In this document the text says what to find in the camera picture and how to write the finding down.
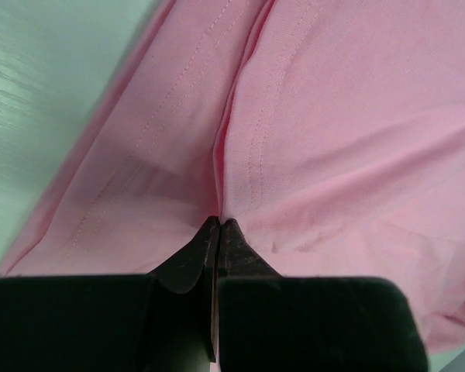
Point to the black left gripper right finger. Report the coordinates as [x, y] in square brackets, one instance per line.
[268, 322]

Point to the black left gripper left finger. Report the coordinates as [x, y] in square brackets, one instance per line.
[164, 320]

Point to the pink t shirt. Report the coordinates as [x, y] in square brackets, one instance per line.
[333, 132]

